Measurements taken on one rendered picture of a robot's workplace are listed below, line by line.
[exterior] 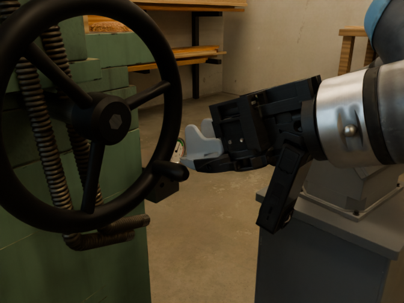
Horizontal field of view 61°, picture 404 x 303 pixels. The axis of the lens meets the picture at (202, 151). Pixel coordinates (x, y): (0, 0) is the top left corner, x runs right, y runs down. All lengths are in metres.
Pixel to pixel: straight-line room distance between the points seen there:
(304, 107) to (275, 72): 3.79
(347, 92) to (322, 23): 3.53
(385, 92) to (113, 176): 0.53
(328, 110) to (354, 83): 0.03
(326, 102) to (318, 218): 0.44
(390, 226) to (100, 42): 0.64
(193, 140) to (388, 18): 0.27
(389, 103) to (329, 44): 3.50
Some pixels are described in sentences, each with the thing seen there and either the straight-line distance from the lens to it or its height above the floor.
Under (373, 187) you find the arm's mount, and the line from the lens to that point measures 0.77.
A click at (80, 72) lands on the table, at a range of 0.51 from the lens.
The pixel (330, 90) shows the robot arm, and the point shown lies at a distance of 0.33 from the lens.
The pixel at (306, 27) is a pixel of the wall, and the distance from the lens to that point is 3.92.
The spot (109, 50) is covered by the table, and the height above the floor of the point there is 0.87.
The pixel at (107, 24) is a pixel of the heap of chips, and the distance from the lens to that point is 0.73.
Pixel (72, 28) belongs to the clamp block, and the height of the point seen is 0.91.
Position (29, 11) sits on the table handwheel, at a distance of 0.37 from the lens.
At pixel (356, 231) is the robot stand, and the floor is 0.55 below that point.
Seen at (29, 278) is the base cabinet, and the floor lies 0.51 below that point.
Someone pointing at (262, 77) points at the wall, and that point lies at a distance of 4.24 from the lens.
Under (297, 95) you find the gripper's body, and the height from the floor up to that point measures 0.85.
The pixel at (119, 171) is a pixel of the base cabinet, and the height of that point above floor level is 0.63.
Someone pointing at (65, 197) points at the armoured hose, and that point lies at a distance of 0.50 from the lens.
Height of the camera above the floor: 0.92
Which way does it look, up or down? 21 degrees down
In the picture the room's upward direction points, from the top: straight up
